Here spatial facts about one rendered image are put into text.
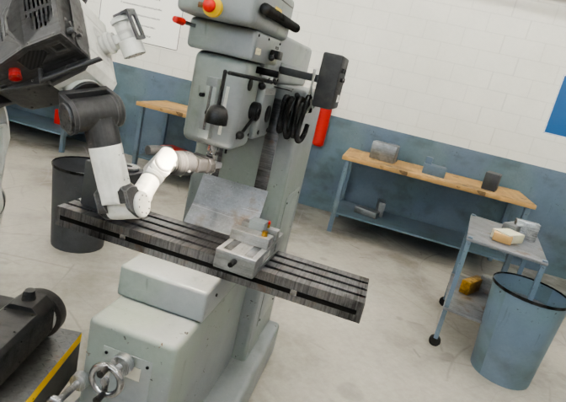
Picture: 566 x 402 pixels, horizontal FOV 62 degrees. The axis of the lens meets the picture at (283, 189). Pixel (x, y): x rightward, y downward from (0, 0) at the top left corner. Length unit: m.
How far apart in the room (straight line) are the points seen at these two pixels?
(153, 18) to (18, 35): 5.37
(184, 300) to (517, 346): 2.30
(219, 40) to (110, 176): 0.59
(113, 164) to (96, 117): 0.13
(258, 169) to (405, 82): 3.92
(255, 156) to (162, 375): 1.00
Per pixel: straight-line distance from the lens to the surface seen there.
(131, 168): 1.93
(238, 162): 2.15
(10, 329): 1.90
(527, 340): 3.39
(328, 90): 1.86
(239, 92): 1.64
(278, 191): 2.12
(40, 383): 1.97
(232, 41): 1.62
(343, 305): 1.70
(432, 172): 5.28
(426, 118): 5.86
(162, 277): 1.72
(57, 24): 1.34
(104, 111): 1.36
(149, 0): 6.77
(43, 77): 1.41
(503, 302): 3.34
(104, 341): 1.71
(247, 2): 1.52
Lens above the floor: 1.63
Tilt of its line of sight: 14 degrees down
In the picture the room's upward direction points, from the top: 13 degrees clockwise
